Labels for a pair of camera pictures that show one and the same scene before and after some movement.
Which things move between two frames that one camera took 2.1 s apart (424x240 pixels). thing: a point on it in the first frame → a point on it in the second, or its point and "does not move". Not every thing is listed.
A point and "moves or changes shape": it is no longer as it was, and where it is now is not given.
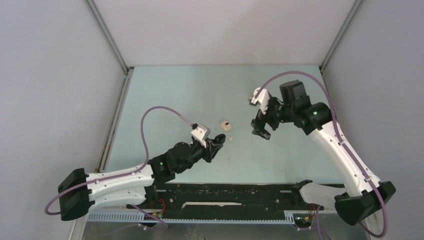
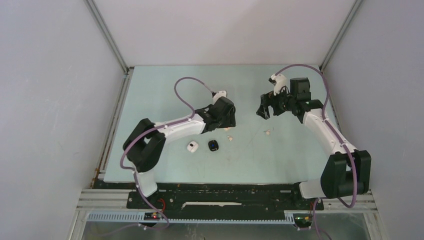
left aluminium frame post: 99,17 does not move
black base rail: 226,200 does not move
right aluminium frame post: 356,7 does not move
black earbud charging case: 220,138 moves or changes shape
